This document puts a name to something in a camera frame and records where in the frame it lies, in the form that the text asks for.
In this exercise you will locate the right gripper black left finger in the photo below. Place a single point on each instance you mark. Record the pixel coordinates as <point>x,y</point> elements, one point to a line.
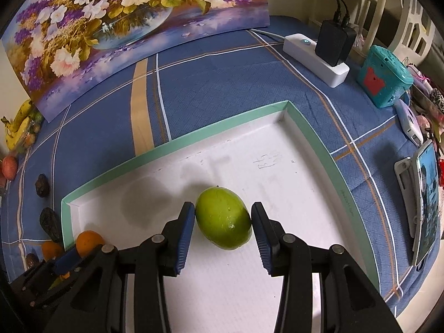
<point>97,298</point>

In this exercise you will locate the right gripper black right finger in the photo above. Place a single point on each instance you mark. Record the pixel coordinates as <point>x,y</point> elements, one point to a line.
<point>349,300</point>

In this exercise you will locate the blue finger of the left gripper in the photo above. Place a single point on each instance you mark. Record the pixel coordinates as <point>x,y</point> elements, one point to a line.
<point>68,261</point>

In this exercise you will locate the orange tangerine with stem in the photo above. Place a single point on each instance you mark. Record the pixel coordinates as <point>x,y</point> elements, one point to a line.
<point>51,250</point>

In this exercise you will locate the large dark dried date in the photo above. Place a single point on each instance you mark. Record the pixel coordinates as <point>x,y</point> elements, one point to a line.
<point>50,223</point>

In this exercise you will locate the round dark dried fruit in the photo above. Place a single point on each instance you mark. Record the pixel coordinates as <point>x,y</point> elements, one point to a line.
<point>42,186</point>

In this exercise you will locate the red peach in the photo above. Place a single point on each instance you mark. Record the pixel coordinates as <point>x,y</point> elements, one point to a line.
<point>9,167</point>

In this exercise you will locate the smartphone on stand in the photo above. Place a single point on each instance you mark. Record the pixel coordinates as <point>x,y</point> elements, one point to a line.
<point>427,201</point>

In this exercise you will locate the yellow banana bunch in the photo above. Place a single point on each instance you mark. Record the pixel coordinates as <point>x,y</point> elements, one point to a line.
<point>18,126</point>

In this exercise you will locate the clear plastic fruit container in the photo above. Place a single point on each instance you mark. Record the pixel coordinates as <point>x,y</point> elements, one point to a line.
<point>29,130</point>

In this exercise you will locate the white phone stand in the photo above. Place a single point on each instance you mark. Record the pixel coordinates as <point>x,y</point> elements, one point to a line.
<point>403,170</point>

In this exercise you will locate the white tray with green rim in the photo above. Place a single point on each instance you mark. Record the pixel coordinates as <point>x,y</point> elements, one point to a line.
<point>271,155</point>

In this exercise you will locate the blue plaid tablecloth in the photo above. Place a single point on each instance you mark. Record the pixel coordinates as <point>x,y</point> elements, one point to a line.
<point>197,84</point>

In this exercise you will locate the white lavender handheld device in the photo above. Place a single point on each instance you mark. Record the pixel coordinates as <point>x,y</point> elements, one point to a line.
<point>409,123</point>

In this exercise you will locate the clutter of small toys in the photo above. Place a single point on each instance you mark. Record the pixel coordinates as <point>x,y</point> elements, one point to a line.
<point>428,102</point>

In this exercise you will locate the flower still life painting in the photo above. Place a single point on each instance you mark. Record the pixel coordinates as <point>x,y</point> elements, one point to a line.
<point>60,49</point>

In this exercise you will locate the teal toy box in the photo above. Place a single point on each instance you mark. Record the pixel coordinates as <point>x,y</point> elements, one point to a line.
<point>383,77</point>

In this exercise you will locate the white power strip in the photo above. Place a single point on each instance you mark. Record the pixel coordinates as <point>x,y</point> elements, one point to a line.
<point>302,49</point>

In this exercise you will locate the black power adapter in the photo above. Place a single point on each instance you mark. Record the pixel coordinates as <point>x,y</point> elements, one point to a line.
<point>334,42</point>

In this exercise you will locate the white lattice chair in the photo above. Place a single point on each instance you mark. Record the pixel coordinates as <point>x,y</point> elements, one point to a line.
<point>414,30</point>

